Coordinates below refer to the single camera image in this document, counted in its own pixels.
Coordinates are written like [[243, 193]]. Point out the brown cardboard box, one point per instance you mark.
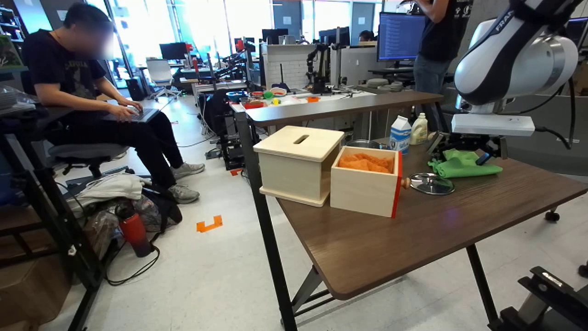
[[30, 295]]

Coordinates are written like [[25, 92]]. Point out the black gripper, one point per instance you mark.
[[471, 144]]

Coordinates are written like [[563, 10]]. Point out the orange floor tape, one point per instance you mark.
[[203, 227]]

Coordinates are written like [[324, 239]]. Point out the black metal table frame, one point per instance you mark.
[[273, 245]]

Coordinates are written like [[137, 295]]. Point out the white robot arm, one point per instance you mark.
[[521, 56]]

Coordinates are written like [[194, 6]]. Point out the white chair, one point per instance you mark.
[[159, 70]]

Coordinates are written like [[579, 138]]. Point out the white panel board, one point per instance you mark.
[[287, 65]]

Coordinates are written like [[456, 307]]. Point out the plastic bottle blue label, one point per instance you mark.
[[401, 136]]

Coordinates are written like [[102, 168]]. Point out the pale wooden box with slot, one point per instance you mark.
[[295, 166]]

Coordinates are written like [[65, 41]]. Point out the wooden drawer box red front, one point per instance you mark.
[[361, 186]]

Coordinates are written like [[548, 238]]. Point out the seated person in black shirt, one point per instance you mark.
[[56, 61]]

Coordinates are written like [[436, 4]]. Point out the grey cloth pile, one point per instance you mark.
[[111, 184]]

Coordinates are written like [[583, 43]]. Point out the black office chair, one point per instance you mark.
[[85, 153]]

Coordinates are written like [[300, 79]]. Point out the red bottle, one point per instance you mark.
[[135, 232]]

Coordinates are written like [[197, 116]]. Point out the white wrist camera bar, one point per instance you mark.
[[489, 124]]

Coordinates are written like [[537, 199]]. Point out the green cloth towel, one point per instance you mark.
[[460, 168]]

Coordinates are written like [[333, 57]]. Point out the dark raised desk shelf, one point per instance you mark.
[[342, 105]]

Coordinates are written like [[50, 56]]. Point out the blue screen monitor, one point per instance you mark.
[[398, 37]]

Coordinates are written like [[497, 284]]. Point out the standing person in dark shirt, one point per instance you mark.
[[438, 37]]

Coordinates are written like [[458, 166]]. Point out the black backpack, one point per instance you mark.
[[162, 208]]

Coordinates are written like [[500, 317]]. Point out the black metal rack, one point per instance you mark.
[[65, 232]]

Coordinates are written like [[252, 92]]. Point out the black computer monitor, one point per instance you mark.
[[173, 50], [333, 37], [274, 35]]

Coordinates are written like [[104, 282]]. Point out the black background robot stand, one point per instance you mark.
[[317, 67]]

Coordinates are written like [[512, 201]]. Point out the grey laptop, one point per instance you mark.
[[144, 113]]

